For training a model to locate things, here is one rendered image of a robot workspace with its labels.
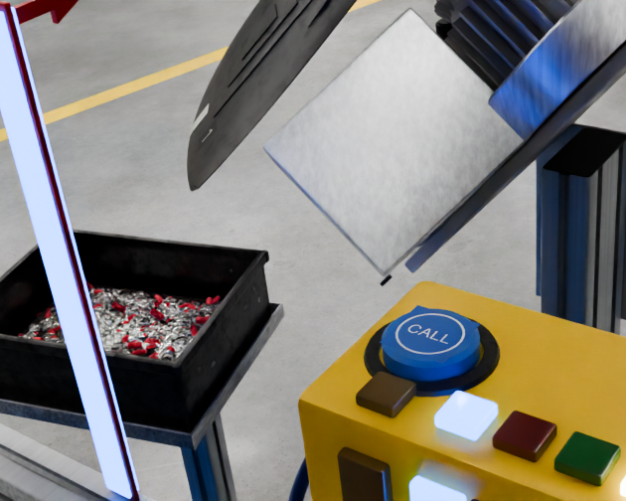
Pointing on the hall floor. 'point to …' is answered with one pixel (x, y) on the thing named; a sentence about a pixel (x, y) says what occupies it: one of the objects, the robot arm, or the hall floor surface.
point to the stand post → (584, 230)
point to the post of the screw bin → (210, 467)
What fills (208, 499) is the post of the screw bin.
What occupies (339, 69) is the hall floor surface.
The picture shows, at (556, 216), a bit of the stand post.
